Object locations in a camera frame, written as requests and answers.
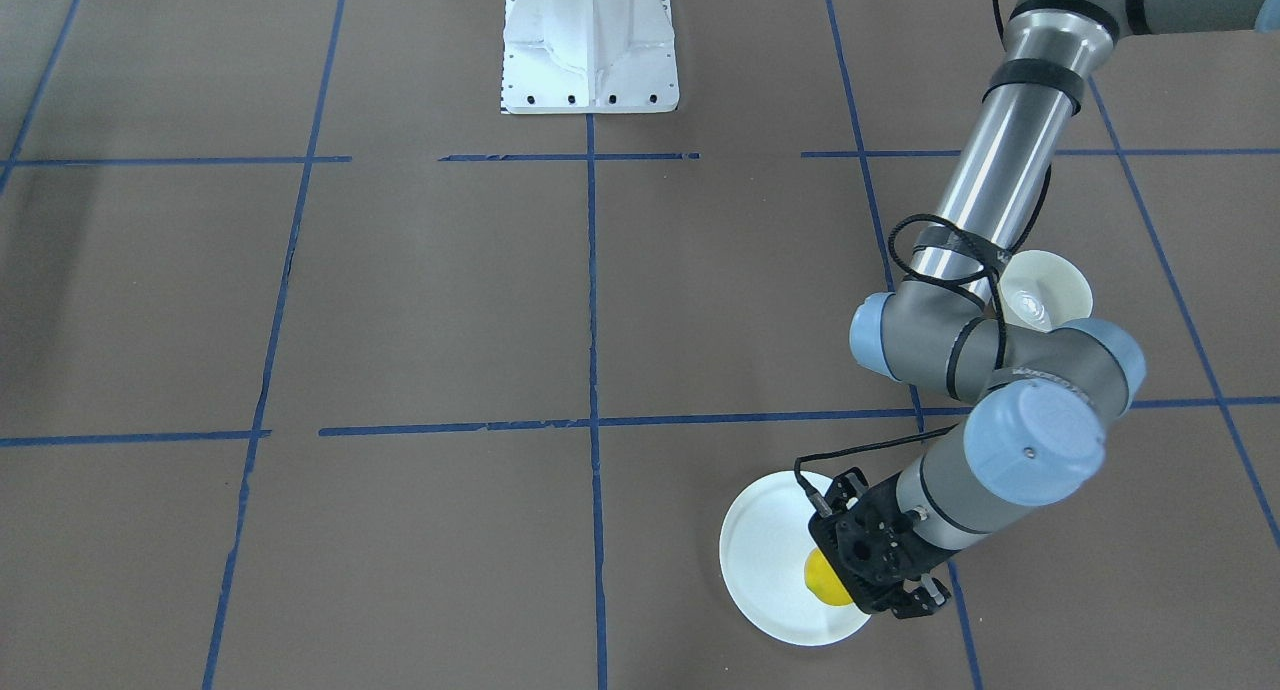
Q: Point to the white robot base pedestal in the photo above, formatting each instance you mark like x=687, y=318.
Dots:
x=589, y=56

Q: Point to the yellow lemon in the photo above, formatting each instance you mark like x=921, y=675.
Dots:
x=822, y=581

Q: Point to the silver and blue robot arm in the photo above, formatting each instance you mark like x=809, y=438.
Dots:
x=1042, y=397

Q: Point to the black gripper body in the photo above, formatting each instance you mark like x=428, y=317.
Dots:
x=921, y=597

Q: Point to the white round plate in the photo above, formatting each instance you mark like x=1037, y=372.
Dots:
x=763, y=549

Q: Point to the white bowl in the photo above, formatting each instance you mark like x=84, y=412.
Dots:
x=1041, y=291

